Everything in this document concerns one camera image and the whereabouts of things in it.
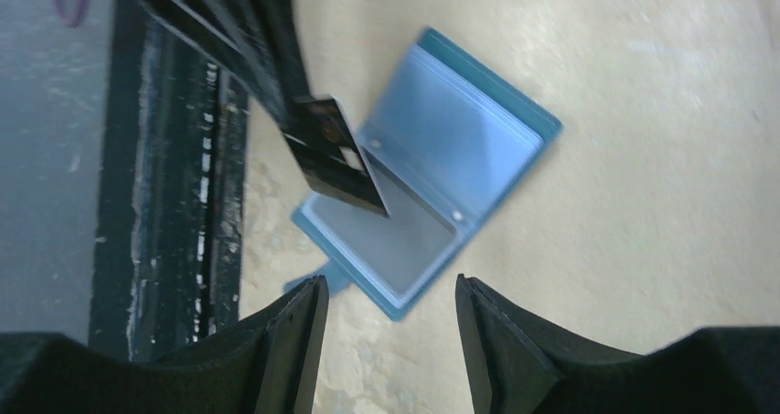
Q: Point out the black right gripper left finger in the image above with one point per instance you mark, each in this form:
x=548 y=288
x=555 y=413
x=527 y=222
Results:
x=265 y=363

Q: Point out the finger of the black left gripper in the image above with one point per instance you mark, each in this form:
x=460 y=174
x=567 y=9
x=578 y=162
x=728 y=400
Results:
x=224 y=32
x=276 y=19

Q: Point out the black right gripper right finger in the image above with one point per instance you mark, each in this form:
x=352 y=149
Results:
x=519 y=362

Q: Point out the black VIP credit card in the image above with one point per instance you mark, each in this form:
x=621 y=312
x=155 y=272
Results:
x=325 y=149

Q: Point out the blue leather card holder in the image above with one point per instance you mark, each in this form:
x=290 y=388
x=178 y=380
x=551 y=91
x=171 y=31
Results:
x=448 y=140

